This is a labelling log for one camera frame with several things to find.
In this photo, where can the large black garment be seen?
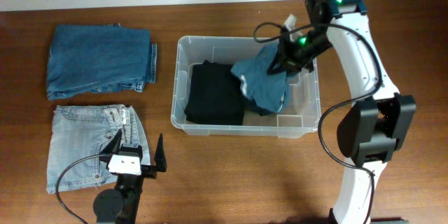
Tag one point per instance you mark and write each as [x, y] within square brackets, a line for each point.
[215, 97]

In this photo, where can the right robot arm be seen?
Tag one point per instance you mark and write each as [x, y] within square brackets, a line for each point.
[376, 125]

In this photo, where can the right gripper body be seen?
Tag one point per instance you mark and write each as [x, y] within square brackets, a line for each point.
[301, 52]

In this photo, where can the small dark garment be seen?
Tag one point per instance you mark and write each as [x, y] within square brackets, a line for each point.
[251, 105]

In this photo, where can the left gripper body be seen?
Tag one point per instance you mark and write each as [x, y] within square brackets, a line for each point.
[148, 171]

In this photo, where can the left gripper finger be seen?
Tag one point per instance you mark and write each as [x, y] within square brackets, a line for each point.
[160, 159]
[113, 146]

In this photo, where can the right white camera box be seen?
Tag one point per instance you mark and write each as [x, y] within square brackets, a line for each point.
[289, 24]

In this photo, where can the light blue jeans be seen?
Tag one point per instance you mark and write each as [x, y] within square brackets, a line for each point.
[81, 131]

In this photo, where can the dark blue jeans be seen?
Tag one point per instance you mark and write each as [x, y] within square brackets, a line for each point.
[99, 59]

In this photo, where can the left white camera box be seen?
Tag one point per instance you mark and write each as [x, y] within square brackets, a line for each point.
[123, 164]

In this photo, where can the clear plastic storage bin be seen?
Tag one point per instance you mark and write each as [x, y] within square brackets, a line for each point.
[301, 116]

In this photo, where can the blue shirt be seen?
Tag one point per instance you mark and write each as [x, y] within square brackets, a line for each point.
[270, 92]

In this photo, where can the white camera box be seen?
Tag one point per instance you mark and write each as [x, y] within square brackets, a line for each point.
[289, 24]
[123, 164]

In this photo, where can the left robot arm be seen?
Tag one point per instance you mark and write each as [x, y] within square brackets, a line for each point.
[120, 204]

